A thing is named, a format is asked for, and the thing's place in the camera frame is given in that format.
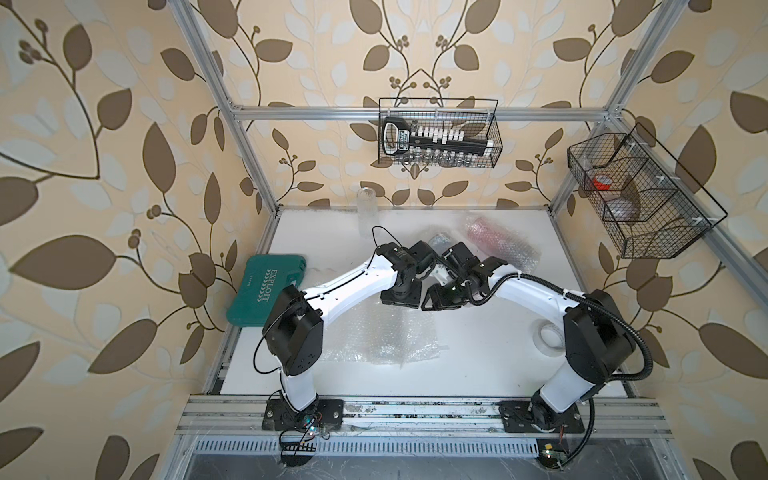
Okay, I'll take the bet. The clear bubble wrap sheet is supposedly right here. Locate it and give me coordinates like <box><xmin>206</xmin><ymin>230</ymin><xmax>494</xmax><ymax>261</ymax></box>
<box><xmin>322</xmin><ymin>297</ymin><xmax>443</xmax><ymax>366</ymax></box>

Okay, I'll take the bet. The clear ribbed glass vase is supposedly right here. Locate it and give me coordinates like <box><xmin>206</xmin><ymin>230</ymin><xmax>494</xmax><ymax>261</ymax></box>
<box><xmin>357</xmin><ymin>187</ymin><xmax>379</xmax><ymax>239</ymax></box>

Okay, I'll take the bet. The purple vase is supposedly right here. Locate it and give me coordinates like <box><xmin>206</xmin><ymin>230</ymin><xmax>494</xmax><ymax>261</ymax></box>
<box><xmin>427</xmin><ymin>231</ymin><xmax>456</xmax><ymax>252</ymax></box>

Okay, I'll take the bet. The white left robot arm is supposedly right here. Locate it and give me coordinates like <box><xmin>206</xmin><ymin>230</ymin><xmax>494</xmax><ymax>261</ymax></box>
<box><xmin>262</xmin><ymin>243</ymin><xmax>429</xmax><ymax>413</ymax></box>

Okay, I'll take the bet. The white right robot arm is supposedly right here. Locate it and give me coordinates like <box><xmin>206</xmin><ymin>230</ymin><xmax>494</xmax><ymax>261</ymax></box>
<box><xmin>422</xmin><ymin>261</ymin><xmax>653</xmax><ymax>428</ymax></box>

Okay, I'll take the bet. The pink vase in bubble wrap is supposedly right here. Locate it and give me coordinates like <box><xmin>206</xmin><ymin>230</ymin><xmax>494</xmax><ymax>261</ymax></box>
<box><xmin>465</xmin><ymin>215</ymin><xmax>541</xmax><ymax>273</ymax></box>

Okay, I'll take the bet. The white tape roll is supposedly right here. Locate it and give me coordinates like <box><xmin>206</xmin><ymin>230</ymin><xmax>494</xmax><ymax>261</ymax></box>
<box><xmin>532</xmin><ymin>319</ymin><xmax>565</xmax><ymax>358</ymax></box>

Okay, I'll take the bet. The green tool case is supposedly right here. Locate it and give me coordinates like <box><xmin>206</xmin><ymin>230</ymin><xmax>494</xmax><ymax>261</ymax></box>
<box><xmin>226</xmin><ymin>254</ymin><xmax>306</xmax><ymax>328</ymax></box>

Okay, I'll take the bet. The black socket set holder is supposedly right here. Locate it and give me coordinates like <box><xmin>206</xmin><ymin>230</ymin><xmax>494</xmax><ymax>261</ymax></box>
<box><xmin>379</xmin><ymin>117</ymin><xmax>496</xmax><ymax>157</ymax></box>

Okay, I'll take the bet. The red tape roll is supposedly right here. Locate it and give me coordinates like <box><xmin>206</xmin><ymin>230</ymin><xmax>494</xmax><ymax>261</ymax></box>
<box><xmin>591</xmin><ymin>174</ymin><xmax>614</xmax><ymax>191</ymax></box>

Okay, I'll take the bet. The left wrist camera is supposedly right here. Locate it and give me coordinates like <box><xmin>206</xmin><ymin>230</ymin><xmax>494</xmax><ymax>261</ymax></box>
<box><xmin>406</xmin><ymin>241</ymin><xmax>439</xmax><ymax>275</ymax></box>

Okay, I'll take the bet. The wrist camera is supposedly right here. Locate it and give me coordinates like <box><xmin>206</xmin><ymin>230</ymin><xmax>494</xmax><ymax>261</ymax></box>
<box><xmin>441</xmin><ymin>242</ymin><xmax>507</xmax><ymax>284</ymax></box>
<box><xmin>406</xmin><ymin>241</ymin><xmax>439</xmax><ymax>275</ymax></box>

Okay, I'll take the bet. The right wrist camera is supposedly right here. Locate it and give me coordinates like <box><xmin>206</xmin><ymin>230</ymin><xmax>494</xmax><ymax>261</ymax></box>
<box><xmin>441</xmin><ymin>242</ymin><xmax>507</xmax><ymax>284</ymax></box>

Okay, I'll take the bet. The back wire basket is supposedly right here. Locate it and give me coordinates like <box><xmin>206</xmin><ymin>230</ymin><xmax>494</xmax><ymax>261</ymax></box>
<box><xmin>378</xmin><ymin>97</ymin><xmax>503</xmax><ymax>169</ymax></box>

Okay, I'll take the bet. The wire basket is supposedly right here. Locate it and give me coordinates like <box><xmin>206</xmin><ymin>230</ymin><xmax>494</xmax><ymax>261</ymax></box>
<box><xmin>378</xmin><ymin>97</ymin><xmax>503</xmax><ymax>169</ymax></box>
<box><xmin>567</xmin><ymin>124</ymin><xmax>728</xmax><ymax>260</ymax></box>

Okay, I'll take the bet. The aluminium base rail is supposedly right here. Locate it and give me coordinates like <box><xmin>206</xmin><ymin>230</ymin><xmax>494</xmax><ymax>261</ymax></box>
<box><xmin>176</xmin><ymin>395</ymin><xmax>672</xmax><ymax>458</ymax></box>

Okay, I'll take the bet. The right wire basket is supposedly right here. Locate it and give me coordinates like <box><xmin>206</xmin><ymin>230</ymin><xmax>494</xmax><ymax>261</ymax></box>
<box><xmin>567</xmin><ymin>124</ymin><xmax>728</xmax><ymax>260</ymax></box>

